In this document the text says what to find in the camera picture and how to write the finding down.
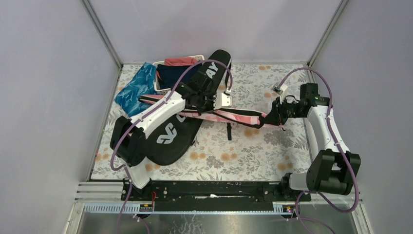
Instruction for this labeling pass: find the navy folded clothing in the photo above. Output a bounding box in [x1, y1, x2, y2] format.
[156, 64, 202, 89]

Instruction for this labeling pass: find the coral folded clothing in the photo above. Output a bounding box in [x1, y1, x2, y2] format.
[164, 57, 198, 66]

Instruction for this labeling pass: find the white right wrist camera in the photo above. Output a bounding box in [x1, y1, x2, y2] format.
[272, 84, 288, 98]

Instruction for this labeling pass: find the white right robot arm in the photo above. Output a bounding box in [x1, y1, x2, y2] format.
[265, 83, 361, 201]

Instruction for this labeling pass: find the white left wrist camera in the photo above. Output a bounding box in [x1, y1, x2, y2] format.
[214, 91, 232, 110]

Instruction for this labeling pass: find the pink racket bag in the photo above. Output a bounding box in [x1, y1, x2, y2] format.
[131, 92, 274, 133]

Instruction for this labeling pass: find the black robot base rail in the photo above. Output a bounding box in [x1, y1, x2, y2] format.
[120, 180, 311, 212]

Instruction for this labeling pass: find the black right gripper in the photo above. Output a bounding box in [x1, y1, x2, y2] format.
[262, 97, 305, 126]

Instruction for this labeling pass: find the floral table mat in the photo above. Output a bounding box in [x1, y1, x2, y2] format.
[90, 63, 343, 182]

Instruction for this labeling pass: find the black pink bag strap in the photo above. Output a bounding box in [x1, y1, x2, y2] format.
[206, 110, 262, 141]

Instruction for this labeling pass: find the black Crossway racket bag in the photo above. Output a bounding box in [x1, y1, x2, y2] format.
[143, 50, 231, 166]

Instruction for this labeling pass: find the white perforated plastic basket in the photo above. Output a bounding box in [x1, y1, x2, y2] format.
[153, 55, 205, 95]

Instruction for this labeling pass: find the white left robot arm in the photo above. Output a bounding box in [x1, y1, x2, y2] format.
[110, 83, 217, 200]

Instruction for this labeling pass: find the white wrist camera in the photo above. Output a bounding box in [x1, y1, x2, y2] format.
[272, 84, 288, 98]
[214, 91, 232, 110]

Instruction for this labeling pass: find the blue patterned cloth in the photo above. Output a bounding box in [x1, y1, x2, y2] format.
[114, 63, 156, 117]

